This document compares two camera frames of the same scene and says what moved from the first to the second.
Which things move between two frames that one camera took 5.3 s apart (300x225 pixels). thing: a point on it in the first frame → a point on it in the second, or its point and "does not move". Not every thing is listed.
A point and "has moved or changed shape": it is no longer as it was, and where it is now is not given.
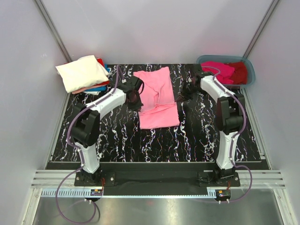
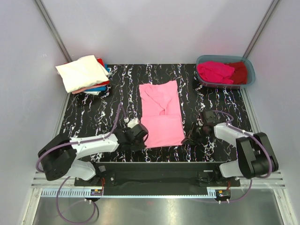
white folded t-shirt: x=82 y=73 does not move
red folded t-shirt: x=101 y=61 does not move
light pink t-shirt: x=159 y=109 has moved or changed shape
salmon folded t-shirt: x=82 y=90 does not move
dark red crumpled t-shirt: x=239 y=76 does not move
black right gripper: x=180 y=98 → x=189 y=135
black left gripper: x=137 y=107 → x=141 y=146
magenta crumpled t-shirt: x=223 y=72 does not move
